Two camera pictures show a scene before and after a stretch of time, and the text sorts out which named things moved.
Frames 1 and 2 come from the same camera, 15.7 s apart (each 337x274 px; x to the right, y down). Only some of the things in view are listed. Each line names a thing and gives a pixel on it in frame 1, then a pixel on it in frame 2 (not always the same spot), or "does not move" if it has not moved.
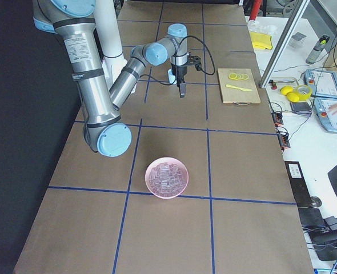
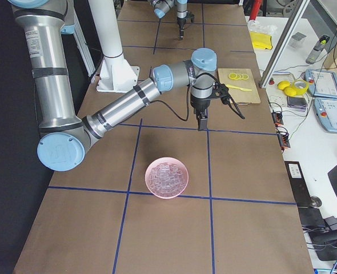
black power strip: (278, 117) does not move
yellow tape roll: (302, 96) → (300, 91)
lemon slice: (232, 76) does not move
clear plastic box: (297, 40) does not move
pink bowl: (167, 178) does not move
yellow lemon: (293, 97) → (290, 91)
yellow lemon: (286, 89) → (283, 84)
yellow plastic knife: (228, 85) does not move
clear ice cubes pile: (166, 180) does not move
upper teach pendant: (324, 84) does not move
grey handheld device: (317, 49) does not move
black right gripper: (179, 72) → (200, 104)
